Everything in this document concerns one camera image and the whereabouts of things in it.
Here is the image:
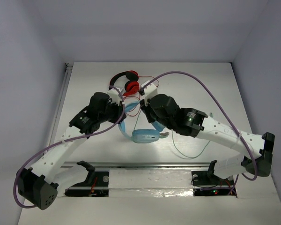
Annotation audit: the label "green headphone cable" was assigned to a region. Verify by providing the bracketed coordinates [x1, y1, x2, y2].
[133, 112, 214, 160]

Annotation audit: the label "light blue headphones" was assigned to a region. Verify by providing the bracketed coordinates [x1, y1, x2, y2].
[118, 112, 169, 144]

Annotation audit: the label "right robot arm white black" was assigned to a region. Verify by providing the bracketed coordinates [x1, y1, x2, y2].
[140, 94, 275, 184]

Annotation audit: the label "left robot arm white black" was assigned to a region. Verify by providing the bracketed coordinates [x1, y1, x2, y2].
[13, 86, 125, 210]

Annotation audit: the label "red black headphones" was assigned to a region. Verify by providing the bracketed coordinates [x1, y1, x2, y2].
[109, 70, 140, 97]

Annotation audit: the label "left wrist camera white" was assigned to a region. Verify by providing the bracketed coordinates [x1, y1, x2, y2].
[107, 86, 123, 105]

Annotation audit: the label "aluminium rail left side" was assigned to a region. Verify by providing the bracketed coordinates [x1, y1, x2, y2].
[45, 63, 74, 147]

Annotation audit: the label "aluminium rail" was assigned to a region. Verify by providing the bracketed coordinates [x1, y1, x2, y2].
[60, 161, 225, 170]
[45, 63, 74, 147]

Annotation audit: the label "aluminium rail front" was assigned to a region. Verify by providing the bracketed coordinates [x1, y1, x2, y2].
[60, 161, 225, 170]

